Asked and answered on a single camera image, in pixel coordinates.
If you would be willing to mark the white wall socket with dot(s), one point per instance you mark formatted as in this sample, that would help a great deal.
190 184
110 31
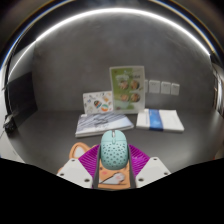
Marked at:
175 89
165 87
146 86
154 86

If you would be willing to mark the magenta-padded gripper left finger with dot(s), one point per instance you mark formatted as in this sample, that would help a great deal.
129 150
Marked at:
86 164

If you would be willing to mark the black monitor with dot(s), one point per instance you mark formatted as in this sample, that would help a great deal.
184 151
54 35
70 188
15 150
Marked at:
20 100

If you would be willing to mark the grey patterned flat book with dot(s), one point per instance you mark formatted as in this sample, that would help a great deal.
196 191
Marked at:
100 124

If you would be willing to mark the mint green perforated computer mouse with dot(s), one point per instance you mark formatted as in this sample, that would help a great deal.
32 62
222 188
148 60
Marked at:
114 151

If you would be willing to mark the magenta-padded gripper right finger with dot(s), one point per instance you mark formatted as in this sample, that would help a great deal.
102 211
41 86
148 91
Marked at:
140 164

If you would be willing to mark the white book with blue band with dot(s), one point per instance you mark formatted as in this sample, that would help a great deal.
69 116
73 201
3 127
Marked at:
166 120

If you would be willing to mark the orange corgi-shaped mouse pad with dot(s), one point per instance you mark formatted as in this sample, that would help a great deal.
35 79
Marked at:
113 179

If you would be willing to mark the small white cartoon-print card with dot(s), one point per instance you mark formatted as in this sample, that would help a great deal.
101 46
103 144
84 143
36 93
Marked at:
96 103

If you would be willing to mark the green standing food booklet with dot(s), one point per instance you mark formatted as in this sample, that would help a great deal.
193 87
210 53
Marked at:
127 88

